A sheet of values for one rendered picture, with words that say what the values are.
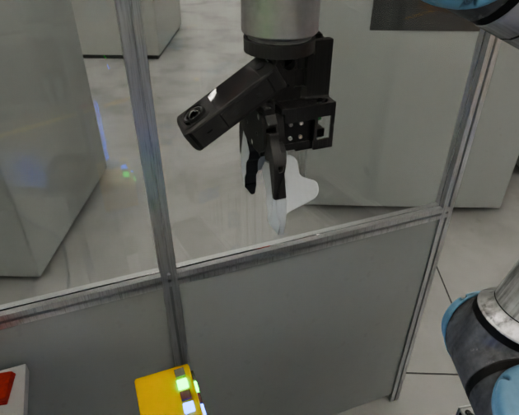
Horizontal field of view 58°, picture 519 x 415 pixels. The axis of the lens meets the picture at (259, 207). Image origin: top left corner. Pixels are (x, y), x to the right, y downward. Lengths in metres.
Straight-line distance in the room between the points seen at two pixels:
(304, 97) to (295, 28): 0.08
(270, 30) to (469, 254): 2.68
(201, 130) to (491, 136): 2.75
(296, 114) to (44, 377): 1.09
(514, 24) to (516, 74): 2.65
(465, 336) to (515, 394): 0.12
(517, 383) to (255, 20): 0.55
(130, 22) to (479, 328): 0.76
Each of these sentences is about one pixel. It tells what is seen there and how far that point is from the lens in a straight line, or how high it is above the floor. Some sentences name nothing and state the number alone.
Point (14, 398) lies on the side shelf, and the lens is 1.25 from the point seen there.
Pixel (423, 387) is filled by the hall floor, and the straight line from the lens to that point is 2.29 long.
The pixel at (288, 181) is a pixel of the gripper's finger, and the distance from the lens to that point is 0.51.
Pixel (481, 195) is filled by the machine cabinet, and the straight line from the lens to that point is 3.34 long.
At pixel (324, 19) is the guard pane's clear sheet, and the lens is 1.05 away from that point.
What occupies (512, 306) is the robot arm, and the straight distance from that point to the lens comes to 0.75.
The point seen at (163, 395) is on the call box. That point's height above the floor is 1.07.
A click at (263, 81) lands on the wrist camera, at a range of 0.46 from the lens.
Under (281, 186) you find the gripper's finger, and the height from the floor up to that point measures 1.54.
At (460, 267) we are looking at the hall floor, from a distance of 2.93.
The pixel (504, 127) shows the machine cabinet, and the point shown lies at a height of 0.63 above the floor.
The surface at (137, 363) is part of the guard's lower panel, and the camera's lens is 1.42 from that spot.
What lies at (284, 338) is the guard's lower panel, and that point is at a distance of 1.54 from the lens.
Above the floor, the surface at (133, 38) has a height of 1.57.
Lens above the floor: 1.80
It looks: 35 degrees down
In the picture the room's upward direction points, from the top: straight up
